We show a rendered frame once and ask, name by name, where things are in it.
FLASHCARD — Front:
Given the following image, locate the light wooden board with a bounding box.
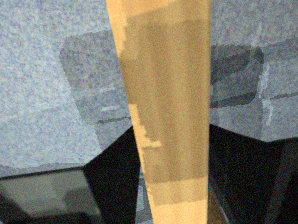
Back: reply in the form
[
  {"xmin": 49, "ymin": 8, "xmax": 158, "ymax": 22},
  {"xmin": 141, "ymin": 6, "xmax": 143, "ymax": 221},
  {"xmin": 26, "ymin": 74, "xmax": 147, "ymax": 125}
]
[{"xmin": 106, "ymin": 0, "xmax": 212, "ymax": 224}]

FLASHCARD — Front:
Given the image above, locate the wooden post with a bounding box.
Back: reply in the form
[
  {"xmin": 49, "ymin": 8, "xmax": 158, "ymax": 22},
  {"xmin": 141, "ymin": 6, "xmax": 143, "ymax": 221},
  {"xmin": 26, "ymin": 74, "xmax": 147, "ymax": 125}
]
[{"xmin": 207, "ymin": 191, "xmax": 227, "ymax": 224}]

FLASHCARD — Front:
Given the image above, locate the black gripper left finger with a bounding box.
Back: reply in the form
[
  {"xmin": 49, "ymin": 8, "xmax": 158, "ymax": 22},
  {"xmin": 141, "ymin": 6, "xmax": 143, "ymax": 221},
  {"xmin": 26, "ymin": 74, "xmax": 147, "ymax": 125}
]
[{"xmin": 0, "ymin": 125, "xmax": 141, "ymax": 224}]

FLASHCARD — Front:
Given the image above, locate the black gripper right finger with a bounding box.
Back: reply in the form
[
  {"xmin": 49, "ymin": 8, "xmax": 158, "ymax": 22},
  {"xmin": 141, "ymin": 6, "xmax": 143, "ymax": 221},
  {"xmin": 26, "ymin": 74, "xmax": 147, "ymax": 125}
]
[{"xmin": 208, "ymin": 123, "xmax": 298, "ymax": 224}]

